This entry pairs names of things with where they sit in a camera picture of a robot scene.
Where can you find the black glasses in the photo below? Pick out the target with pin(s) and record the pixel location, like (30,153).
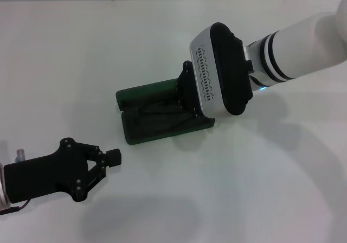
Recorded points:
(151,110)

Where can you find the green glasses case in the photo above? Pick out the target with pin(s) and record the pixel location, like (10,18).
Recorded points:
(143,137)

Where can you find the left gripper silver post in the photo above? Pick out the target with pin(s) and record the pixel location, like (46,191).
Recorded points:
(20,155)

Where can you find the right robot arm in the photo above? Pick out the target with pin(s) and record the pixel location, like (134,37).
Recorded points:
(298,50)

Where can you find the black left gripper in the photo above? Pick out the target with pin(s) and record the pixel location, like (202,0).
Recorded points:
(40,175)

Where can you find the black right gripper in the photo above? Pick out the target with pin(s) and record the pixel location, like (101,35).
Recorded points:
(188,91)

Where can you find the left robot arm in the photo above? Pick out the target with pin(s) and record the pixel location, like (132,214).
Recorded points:
(3,188)

